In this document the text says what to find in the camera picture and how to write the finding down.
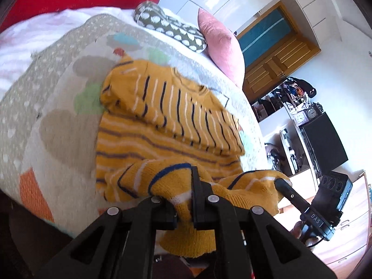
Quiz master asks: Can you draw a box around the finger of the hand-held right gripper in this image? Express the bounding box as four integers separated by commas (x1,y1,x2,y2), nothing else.
275,178,309,211

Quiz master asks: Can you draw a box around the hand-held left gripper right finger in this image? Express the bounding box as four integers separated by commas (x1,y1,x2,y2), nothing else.
190,166,338,279

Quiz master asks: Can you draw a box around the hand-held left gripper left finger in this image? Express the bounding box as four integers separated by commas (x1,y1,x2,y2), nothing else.
35,196,178,279

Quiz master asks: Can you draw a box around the yellow striped knit sweater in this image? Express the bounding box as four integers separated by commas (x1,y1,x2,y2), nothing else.
95,55,292,259

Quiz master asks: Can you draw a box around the person's right hand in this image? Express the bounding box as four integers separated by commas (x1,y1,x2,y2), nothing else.
292,221,320,247

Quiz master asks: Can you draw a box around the white television cabinet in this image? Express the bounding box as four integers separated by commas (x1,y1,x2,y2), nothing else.
259,116,329,198

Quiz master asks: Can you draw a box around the light wooden drawer chest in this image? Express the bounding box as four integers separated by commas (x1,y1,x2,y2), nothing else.
312,170,372,265

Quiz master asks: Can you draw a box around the black television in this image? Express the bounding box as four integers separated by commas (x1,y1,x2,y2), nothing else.
299,112,349,176

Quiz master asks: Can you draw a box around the cluttered storage rack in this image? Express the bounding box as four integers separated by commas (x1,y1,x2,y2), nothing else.
251,77,317,123

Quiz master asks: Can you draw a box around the wooden door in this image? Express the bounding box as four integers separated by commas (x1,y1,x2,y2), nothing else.
242,39,322,102

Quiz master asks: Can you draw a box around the pink ribbed pillow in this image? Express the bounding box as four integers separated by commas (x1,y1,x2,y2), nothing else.
198,8,245,87

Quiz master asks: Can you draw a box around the teal door curtain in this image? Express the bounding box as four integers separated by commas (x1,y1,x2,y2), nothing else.
238,6,297,60

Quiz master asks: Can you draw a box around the grey polka-dot pillow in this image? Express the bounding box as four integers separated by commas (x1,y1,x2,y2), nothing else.
134,1,207,53

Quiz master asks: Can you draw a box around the white overhead cabinet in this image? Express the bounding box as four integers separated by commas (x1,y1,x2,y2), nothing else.
276,0,330,50

